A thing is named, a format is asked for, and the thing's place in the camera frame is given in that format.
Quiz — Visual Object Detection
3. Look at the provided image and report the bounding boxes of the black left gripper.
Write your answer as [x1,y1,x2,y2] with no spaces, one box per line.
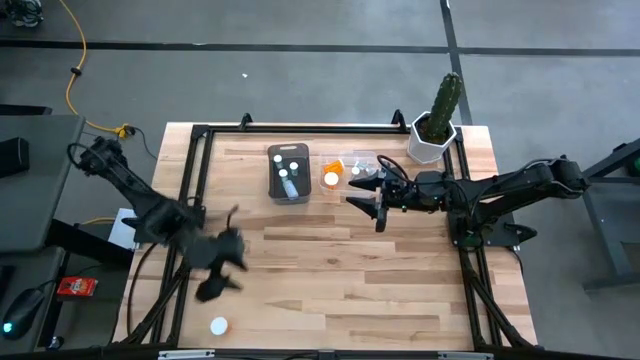
[184,228,250,304]

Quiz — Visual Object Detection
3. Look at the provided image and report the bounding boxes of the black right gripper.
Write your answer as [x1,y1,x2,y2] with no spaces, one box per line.
[345,172,423,235]

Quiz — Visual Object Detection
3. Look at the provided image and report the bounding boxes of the clear plastic bin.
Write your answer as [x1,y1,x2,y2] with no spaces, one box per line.
[318,149,384,197]

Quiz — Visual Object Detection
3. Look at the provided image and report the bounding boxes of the grey plastic bin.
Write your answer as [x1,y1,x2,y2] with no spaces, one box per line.
[266,142,312,206]

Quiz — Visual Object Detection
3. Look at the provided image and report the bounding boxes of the white plant pot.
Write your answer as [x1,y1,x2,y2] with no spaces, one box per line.
[406,110,459,165]

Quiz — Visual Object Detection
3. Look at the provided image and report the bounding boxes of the white box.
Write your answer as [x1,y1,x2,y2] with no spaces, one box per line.
[108,207,141,250]

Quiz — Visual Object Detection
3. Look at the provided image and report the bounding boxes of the green cactus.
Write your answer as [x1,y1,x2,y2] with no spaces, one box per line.
[423,71,464,144]

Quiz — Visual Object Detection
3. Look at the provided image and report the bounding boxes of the black metal bar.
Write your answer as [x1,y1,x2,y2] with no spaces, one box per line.
[44,218,136,269]

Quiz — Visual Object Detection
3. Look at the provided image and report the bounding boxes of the red snack packet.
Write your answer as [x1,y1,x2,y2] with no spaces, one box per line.
[56,276,99,300]

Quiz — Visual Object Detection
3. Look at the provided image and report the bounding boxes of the grey desk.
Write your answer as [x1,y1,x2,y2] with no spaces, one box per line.
[0,247,69,354]
[0,113,86,254]

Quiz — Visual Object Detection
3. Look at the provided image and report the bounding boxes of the black computer mouse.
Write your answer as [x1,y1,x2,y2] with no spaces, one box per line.
[2,287,46,342]

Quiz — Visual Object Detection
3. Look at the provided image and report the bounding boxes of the black speaker box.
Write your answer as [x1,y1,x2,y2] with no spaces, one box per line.
[0,136,30,179]

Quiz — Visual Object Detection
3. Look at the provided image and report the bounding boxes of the person's shoe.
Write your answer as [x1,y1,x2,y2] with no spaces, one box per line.
[4,0,45,27]

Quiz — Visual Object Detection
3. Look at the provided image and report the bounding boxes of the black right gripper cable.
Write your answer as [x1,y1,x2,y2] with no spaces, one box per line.
[375,154,412,186]

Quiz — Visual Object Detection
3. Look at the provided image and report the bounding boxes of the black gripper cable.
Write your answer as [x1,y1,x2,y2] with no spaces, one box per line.
[226,201,242,232]
[375,154,412,186]

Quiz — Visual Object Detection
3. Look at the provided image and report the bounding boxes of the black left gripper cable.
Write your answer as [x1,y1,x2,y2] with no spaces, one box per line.
[226,201,242,232]

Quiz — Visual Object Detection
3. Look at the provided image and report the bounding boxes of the silver aluminium bracket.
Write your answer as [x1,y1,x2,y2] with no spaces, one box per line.
[437,351,494,360]
[157,349,216,360]

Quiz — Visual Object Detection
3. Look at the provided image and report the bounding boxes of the black aluminium rig frame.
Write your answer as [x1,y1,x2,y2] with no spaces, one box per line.
[110,108,540,351]

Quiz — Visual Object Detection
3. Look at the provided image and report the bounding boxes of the dark metal cart frame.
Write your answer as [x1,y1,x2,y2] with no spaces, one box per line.
[582,137,640,291]

